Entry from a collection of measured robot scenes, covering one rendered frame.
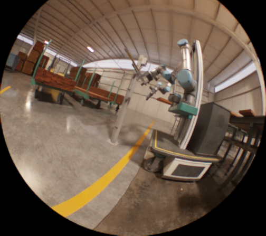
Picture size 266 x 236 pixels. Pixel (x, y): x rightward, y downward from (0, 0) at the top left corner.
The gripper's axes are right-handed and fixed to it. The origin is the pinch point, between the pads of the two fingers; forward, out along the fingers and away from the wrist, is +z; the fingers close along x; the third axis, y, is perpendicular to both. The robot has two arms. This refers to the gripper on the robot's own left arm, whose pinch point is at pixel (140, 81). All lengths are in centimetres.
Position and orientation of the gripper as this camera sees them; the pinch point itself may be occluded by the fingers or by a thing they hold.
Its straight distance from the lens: 85.5
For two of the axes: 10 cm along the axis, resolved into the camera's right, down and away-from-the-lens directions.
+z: -8.1, 4.9, 3.1
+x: -4.6, -2.2, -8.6
